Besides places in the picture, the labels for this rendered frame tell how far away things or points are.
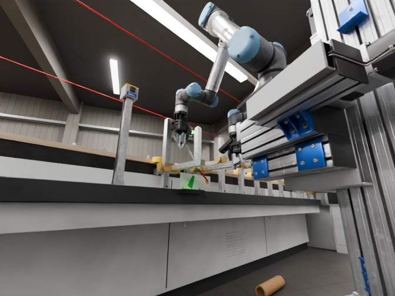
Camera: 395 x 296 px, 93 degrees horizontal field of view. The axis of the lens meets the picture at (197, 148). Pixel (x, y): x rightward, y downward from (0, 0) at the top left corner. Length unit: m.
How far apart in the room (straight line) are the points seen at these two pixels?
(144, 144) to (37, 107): 3.00
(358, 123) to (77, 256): 1.25
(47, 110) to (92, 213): 5.92
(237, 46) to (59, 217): 0.93
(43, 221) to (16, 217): 0.08
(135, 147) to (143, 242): 4.93
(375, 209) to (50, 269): 1.22
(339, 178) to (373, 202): 0.10
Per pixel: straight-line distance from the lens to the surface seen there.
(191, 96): 1.09
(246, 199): 1.61
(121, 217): 0.99
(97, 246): 1.19
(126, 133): 1.01
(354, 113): 0.78
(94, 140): 6.17
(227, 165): 1.13
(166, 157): 1.09
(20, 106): 6.97
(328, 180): 0.72
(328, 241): 3.66
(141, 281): 1.34
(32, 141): 1.13
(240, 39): 0.82
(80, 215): 0.93
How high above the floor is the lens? 0.63
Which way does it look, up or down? 16 degrees up
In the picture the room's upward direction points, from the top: 1 degrees clockwise
